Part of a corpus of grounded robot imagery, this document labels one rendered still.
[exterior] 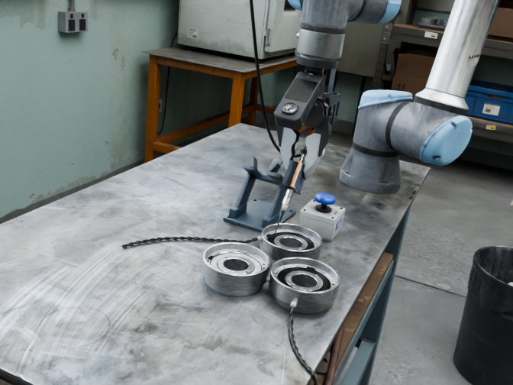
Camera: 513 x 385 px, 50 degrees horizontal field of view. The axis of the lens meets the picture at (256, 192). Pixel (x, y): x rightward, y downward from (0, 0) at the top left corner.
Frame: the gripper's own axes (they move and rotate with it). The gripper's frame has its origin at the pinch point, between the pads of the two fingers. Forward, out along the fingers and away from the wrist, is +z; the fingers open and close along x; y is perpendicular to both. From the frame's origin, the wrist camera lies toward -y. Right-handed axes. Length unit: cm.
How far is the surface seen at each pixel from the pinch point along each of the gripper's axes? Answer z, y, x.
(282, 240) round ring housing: 10.6, -6.7, -1.6
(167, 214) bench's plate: 13.0, -6.5, 22.7
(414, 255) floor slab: 94, 180, -3
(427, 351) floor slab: 94, 102, -25
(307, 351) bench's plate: 13.0, -29.6, -16.1
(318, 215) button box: 8.6, 3.4, -4.3
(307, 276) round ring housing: 10.5, -15.8, -10.1
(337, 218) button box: 8.7, 4.8, -7.4
